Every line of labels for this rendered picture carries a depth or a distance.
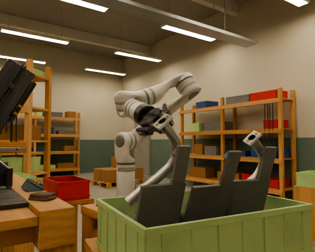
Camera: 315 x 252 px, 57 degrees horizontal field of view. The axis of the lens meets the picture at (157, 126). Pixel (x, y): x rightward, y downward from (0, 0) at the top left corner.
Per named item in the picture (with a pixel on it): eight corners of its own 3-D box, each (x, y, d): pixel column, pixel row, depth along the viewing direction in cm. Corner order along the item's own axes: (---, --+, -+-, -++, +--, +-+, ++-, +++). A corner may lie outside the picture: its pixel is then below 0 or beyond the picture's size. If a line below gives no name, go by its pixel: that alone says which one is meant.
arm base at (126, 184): (126, 196, 150) (126, 163, 151) (138, 198, 144) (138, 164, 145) (112, 199, 144) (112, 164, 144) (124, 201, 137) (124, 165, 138)
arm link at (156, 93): (141, 81, 115) (152, 98, 113) (192, 67, 129) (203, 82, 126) (136, 95, 123) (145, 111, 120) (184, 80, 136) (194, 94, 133)
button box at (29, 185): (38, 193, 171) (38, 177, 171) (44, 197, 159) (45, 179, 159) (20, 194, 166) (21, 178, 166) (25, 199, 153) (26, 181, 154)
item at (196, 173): (282, 204, 539) (279, 87, 551) (179, 185, 786) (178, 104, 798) (298, 201, 570) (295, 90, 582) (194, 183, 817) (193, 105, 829)
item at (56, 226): (14, 191, 242) (15, 173, 243) (75, 244, 118) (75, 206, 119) (-5, 193, 234) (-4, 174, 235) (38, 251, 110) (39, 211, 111)
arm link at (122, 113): (130, 127, 104) (126, 104, 100) (115, 117, 116) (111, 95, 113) (148, 122, 106) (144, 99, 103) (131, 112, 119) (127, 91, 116)
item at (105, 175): (127, 180, 873) (127, 155, 878) (144, 183, 815) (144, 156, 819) (91, 184, 792) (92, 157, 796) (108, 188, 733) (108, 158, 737)
